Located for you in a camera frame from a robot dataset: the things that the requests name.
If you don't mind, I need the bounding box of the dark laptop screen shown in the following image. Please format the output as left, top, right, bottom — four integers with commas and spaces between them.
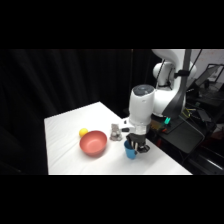
194, 63, 224, 92

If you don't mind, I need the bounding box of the pink bowl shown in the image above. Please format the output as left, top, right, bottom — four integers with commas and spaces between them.
79, 130, 109, 158

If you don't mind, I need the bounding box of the black robot stand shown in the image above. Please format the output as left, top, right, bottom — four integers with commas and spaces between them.
146, 99, 206, 155

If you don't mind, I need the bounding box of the yellow green cable bundle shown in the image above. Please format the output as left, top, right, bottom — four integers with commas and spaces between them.
183, 105, 198, 120

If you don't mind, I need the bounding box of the white board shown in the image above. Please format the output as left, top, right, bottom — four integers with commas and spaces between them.
198, 49, 224, 81

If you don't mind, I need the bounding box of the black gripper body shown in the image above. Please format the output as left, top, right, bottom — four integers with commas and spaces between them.
125, 131, 151, 153

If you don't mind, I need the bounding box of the blue cup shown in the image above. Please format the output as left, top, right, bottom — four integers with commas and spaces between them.
123, 139, 139, 160

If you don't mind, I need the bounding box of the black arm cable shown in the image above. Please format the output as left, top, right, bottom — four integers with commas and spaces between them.
155, 59, 167, 88

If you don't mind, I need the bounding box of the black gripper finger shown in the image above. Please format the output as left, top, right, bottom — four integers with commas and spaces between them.
130, 139, 140, 152
137, 144, 151, 155

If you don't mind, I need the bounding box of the yellow ball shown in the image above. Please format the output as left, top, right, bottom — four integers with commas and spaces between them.
78, 127, 89, 138

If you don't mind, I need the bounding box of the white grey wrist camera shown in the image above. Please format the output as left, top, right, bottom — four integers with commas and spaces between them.
120, 117, 135, 133

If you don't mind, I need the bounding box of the small grey toy figure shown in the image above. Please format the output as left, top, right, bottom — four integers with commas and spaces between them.
109, 123, 123, 142

